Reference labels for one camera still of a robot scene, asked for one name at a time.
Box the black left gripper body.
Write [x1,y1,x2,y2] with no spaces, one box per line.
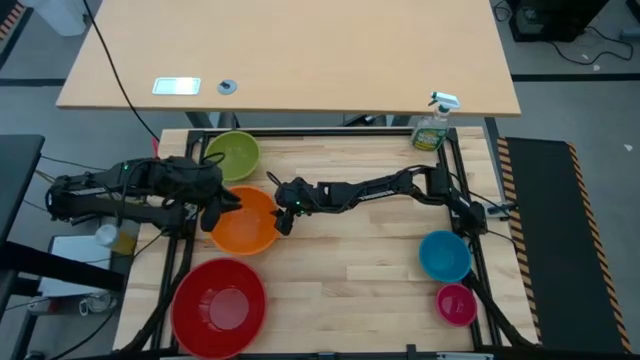
[185,158,227,205]

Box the black floor cable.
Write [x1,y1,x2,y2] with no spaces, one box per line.
[547,24,637,67]

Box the black computer tower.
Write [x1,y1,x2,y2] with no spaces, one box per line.
[506,0,609,44]

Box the small magenta plastic bowl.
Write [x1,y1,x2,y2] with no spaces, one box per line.
[435,283,479,328]

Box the green plastic bowl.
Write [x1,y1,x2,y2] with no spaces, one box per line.
[204,130,262,183]

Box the orange plastic bowl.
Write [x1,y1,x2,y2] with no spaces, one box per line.
[208,185,282,257]

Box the long black cable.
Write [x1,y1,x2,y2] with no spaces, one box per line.
[81,0,161,144]

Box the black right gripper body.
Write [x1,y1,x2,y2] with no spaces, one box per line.
[274,179,322,218]

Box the light wooden desk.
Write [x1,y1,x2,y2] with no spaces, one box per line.
[55,0,522,118]

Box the cleaner spray bottle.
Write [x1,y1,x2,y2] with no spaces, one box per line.
[410,91,462,152]

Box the black sleeved cable bundle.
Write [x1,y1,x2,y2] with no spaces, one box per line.
[464,272,537,349]
[119,234,197,354]

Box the large red plastic bowl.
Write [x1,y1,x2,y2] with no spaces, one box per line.
[170,257,268,360]

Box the white flat box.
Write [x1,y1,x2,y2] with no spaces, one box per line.
[37,234,127,299]

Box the clear bottle with yellow liquid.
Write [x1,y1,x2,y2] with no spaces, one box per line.
[94,223,138,257]

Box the blue plastic bowl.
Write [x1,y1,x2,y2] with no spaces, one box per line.
[418,230,473,284]

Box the black mat with hazard stripes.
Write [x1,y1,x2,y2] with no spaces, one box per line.
[496,136,634,354]

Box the black metal table frame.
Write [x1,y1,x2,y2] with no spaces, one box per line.
[148,126,502,360]

